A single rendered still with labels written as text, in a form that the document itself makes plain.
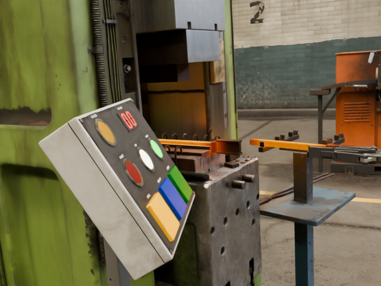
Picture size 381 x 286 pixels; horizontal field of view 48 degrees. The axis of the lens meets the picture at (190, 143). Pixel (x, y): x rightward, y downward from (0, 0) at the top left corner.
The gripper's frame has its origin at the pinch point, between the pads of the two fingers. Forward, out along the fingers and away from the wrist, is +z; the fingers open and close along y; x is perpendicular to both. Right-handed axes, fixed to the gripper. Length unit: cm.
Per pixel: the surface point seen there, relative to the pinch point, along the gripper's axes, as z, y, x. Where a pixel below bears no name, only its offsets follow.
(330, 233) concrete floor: 43, 174, -100
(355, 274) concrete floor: 15, 121, -100
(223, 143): 31.2, -0.6, 1.3
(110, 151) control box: 16, -68, 14
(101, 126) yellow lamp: 19, -67, 18
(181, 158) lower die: 39.9, -12.4, -1.6
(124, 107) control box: 28, -50, 19
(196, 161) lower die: 35.1, -11.3, -2.4
